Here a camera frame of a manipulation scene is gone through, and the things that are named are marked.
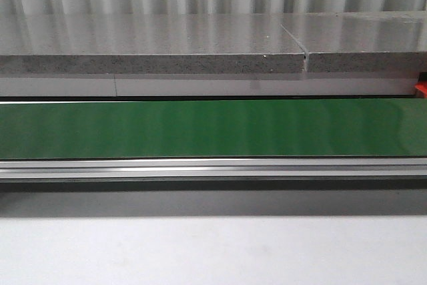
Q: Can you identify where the green conveyor belt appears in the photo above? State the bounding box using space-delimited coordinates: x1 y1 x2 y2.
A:
1 98 426 160

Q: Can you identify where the grey stone counter slab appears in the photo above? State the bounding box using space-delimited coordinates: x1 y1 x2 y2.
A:
1 14 304 75

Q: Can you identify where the red plastic tray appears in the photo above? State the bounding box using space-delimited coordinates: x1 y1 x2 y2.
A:
415 81 427 99

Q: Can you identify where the aluminium conveyor side rail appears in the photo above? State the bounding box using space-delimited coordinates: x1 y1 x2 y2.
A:
1 158 426 183

